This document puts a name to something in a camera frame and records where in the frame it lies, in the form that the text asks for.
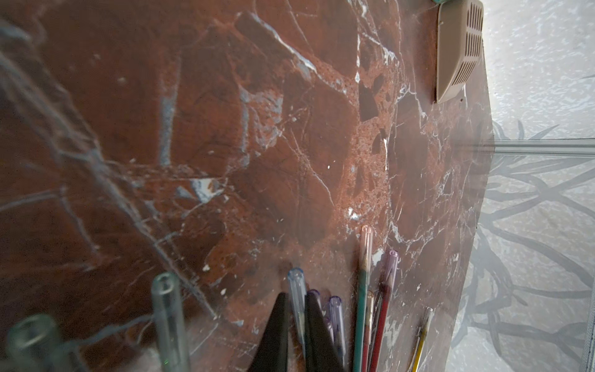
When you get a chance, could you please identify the navy pencil purple cap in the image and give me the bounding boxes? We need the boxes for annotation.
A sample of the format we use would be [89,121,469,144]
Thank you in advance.
[328,296,346,367]

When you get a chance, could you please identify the yellow pencil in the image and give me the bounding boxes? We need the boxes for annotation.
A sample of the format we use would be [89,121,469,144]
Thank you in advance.
[408,307,434,372]

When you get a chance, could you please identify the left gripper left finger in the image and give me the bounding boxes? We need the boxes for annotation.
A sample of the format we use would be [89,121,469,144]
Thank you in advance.
[248,292,290,372]

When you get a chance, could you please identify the brown slotted plastic piece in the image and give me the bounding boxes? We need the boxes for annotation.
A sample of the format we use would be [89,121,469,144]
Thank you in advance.
[435,0,484,104]

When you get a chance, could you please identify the red pencil at edge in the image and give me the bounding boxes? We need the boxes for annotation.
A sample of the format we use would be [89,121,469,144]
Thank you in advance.
[368,250,400,372]

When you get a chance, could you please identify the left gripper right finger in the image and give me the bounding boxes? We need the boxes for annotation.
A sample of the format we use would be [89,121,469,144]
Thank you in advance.
[305,294,344,372]

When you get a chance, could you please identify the green pencil pink cap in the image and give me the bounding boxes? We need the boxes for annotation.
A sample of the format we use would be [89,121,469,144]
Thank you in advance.
[353,225,373,372]

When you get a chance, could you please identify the red pencil brown cap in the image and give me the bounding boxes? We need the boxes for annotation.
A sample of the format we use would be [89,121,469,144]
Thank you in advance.
[361,291,375,372]

